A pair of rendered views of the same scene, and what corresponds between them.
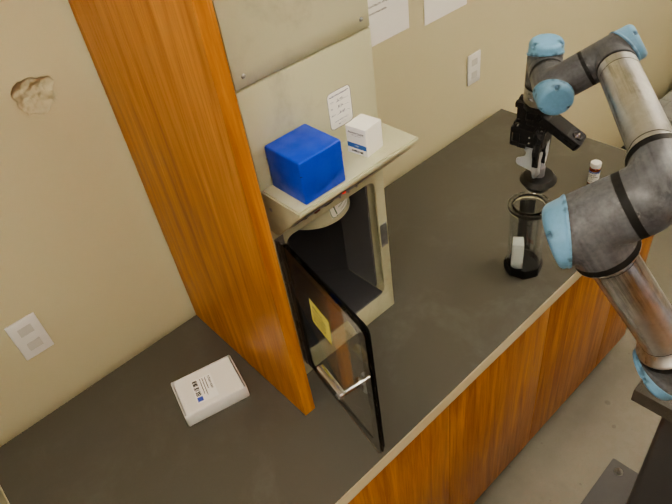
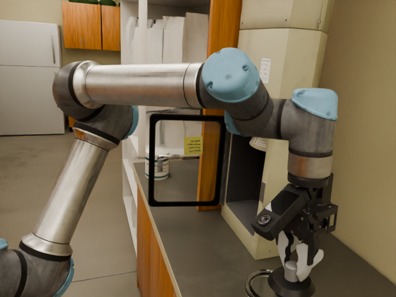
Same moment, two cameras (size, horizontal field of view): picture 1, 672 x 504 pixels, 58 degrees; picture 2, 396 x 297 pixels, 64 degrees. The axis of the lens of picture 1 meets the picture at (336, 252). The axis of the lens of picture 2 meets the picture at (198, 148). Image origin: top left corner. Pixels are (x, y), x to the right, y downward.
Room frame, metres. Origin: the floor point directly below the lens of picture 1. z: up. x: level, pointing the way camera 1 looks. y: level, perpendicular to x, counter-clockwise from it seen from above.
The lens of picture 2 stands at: (1.19, -1.10, 1.65)
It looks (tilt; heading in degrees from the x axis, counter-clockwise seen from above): 18 degrees down; 107
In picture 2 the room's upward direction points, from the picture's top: 4 degrees clockwise
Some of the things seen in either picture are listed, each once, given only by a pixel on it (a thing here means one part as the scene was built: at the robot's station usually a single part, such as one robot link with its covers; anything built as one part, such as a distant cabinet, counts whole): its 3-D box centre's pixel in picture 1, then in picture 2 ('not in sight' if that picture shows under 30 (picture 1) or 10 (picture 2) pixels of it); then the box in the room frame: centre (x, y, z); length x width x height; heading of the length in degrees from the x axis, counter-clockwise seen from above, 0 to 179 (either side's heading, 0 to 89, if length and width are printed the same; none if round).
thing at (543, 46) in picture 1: (544, 63); (310, 121); (1.22, -0.52, 1.54); 0.09 x 0.08 x 0.11; 168
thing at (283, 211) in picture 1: (345, 183); not in sight; (1.00, -0.04, 1.46); 0.32 x 0.11 x 0.10; 126
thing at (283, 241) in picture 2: (527, 163); (291, 246); (1.23, -0.51, 1.27); 0.06 x 0.03 x 0.09; 50
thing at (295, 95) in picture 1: (298, 203); (277, 141); (1.14, 0.07, 1.33); 0.32 x 0.25 x 0.77; 126
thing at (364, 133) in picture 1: (364, 135); not in sight; (1.04, -0.09, 1.54); 0.05 x 0.05 x 0.06; 43
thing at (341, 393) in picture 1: (339, 378); not in sight; (0.72, 0.03, 1.20); 0.10 x 0.05 x 0.03; 26
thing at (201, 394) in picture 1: (210, 389); not in sight; (0.94, 0.36, 0.96); 0.16 x 0.12 x 0.04; 113
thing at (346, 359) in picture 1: (332, 350); (186, 162); (0.80, 0.04, 1.19); 0.30 x 0.01 x 0.40; 26
